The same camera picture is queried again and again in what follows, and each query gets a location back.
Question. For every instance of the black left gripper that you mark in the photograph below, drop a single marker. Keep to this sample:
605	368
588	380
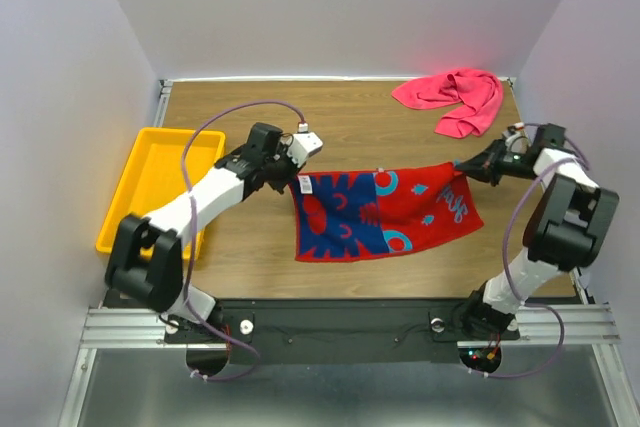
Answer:
279	184

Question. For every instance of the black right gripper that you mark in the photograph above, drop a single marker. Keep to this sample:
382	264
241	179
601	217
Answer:
485	164

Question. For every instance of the red and blue patterned towel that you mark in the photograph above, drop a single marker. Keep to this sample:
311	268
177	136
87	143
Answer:
367	215

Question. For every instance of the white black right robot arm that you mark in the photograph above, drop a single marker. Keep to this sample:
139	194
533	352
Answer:
565	231

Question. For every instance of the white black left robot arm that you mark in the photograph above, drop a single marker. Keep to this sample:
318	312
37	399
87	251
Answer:
146	262

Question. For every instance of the white barcode towel label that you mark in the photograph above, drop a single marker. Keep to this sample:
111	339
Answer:
305	184

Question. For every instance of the pink crumpled towel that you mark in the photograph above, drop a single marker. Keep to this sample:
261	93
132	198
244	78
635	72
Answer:
476	95

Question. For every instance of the yellow plastic tray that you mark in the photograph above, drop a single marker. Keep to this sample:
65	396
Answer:
152	175

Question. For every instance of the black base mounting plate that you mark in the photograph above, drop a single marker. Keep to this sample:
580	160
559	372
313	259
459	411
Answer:
354	331

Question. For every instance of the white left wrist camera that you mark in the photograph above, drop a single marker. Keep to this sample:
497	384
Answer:
302	147

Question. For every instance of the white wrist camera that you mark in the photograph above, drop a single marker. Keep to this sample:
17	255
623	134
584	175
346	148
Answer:
302	147
514	133

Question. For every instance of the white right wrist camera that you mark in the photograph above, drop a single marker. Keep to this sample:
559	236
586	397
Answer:
514	133

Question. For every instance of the aluminium front frame rail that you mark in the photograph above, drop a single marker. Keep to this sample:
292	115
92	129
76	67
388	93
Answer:
119	328

